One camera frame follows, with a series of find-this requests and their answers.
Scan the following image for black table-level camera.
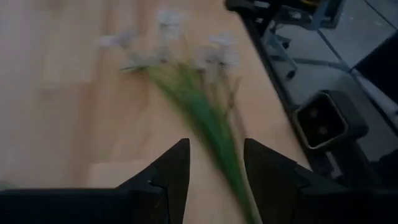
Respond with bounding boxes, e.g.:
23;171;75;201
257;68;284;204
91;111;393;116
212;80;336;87
292;89;370;152

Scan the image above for black aluminium table frame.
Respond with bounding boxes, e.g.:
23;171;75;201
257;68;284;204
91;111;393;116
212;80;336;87
223;6;315;175

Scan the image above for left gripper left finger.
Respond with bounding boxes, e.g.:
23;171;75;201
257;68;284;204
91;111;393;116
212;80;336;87
116;138;192;224

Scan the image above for large white flower bunch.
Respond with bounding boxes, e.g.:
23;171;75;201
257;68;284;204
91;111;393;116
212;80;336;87
98;7;264;224

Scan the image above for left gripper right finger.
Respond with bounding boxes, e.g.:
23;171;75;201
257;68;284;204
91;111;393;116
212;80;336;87
243;138;343;224

